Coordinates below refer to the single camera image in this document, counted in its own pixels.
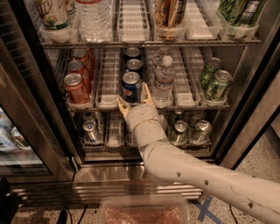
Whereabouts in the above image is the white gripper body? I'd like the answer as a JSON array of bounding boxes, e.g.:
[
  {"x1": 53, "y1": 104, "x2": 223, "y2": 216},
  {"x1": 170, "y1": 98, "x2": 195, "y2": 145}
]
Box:
[{"x1": 125, "y1": 104, "x2": 167, "y2": 148}]

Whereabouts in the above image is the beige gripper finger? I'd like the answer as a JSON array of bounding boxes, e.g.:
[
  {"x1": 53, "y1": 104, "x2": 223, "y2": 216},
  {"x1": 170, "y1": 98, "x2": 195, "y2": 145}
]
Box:
[
  {"x1": 116, "y1": 97, "x2": 131, "y2": 118},
  {"x1": 141, "y1": 82, "x2": 153, "y2": 105}
]

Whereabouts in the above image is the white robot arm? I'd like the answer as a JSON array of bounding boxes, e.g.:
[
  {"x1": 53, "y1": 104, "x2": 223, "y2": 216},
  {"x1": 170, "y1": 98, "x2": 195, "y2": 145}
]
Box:
[{"x1": 116, "y1": 83, "x2": 280, "y2": 224}]

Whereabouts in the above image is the green can bottom shelf middle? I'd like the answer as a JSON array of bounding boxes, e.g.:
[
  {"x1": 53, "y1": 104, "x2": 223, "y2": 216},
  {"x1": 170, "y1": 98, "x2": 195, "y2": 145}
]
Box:
[{"x1": 169, "y1": 120, "x2": 187, "y2": 145}]

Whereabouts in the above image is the white empty shelf tray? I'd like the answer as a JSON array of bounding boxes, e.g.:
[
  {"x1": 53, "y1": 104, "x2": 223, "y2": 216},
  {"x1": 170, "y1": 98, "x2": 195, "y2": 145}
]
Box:
[{"x1": 95, "y1": 48, "x2": 120, "y2": 109}]

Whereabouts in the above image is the silver can bottom shelf left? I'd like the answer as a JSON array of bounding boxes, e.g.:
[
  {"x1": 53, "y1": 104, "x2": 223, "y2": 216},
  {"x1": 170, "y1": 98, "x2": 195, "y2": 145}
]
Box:
[{"x1": 82, "y1": 120, "x2": 101, "y2": 143}]

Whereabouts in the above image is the front red soda can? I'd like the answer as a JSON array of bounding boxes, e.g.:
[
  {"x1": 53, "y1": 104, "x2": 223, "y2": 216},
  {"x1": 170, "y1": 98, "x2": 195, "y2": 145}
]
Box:
[{"x1": 64, "y1": 73, "x2": 89, "y2": 104}]

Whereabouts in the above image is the red soda can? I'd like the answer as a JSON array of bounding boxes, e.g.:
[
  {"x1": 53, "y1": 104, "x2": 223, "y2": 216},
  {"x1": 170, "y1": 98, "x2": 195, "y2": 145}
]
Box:
[
  {"x1": 67, "y1": 59, "x2": 92, "y2": 93},
  {"x1": 64, "y1": 73, "x2": 89, "y2": 104},
  {"x1": 71, "y1": 48, "x2": 94, "y2": 80}
]

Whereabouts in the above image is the rear red soda can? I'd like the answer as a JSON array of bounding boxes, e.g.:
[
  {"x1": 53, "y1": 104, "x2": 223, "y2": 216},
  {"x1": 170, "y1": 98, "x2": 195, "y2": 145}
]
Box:
[{"x1": 71, "y1": 48, "x2": 94, "y2": 80}]

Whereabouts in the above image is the rear green soda can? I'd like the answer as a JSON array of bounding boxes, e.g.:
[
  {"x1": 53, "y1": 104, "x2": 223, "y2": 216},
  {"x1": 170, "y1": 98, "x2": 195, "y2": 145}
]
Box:
[{"x1": 199, "y1": 57, "x2": 222, "y2": 90}]

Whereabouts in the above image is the green soda can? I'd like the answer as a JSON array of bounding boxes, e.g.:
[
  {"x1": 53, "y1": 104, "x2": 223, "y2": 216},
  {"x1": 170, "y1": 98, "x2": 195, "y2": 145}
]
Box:
[
  {"x1": 205, "y1": 70, "x2": 232, "y2": 102},
  {"x1": 199, "y1": 57, "x2": 222, "y2": 90}
]

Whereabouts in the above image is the front green soda can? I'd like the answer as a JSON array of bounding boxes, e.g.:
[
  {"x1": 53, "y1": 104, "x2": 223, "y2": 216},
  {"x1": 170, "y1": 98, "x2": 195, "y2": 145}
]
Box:
[{"x1": 205, "y1": 70, "x2": 232, "y2": 102}]

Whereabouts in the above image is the stainless steel fridge cabinet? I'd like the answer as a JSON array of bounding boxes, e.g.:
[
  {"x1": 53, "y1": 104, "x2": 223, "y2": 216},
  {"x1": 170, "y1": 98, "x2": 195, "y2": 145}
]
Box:
[{"x1": 21, "y1": 0, "x2": 280, "y2": 205}]

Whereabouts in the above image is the orange patterned can top shelf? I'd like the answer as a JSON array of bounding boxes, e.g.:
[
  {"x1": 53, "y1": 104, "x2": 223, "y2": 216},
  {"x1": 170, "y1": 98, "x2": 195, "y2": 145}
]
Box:
[{"x1": 154, "y1": 0, "x2": 187, "y2": 41}]

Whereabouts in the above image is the large clear bottle top shelf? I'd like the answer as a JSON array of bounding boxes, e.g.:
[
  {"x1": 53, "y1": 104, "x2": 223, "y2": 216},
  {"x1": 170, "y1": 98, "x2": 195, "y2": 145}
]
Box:
[{"x1": 75, "y1": 0, "x2": 113, "y2": 43}]

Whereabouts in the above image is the glass fridge door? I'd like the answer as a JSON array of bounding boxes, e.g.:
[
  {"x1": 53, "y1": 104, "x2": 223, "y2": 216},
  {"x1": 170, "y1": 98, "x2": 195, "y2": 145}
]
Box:
[{"x1": 0, "y1": 0, "x2": 74, "y2": 184}]

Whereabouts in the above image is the white 7up can top shelf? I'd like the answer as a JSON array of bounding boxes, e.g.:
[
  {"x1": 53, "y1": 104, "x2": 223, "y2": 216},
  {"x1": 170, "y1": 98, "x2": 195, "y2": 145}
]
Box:
[{"x1": 34, "y1": 0, "x2": 70, "y2": 31}]

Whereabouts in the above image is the green tall can top shelf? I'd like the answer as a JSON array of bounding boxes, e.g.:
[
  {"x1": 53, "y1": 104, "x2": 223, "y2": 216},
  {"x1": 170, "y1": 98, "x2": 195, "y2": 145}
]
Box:
[{"x1": 218, "y1": 0, "x2": 266, "y2": 27}]

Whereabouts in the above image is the front clear water bottle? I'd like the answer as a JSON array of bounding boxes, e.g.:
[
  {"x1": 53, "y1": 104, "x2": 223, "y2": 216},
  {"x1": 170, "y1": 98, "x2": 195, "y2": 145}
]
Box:
[{"x1": 152, "y1": 55, "x2": 175, "y2": 108}]

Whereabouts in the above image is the clear water bottle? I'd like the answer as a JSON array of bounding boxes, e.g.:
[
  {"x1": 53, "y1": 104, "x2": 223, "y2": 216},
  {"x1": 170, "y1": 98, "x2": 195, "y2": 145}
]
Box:
[
  {"x1": 152, "y1": 55, "x2": 175, "y2": 108},
  {"x1": 152, "y1": 47, "x2": 172, "y2": 69}
]

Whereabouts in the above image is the white empty tray right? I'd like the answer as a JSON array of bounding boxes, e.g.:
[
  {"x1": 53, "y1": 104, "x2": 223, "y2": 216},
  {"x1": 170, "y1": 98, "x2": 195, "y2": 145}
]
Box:
[{"x1": 171, "y1": 48, "x2": 200, "y2": 108}]

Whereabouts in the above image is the rear clear water bottle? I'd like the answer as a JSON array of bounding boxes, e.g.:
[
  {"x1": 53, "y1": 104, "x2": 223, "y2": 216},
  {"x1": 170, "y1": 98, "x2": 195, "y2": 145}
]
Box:
[{"x1": 152, "y1": 47, "x2": 172, "y2": 69}]

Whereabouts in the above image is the clear plastic bin foreground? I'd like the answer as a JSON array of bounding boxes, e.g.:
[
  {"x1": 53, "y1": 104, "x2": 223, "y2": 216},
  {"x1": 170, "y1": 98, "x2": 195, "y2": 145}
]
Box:
[{"x1": 98, "y1": 194, "x2": 190, "y2": 224}]

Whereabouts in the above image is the black cable on floor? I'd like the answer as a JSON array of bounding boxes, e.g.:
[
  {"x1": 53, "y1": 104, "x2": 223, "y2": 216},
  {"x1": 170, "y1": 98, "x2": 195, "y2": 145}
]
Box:
[{"x1": 228, "y1": 204, "x2": 240, "y2": 224}]

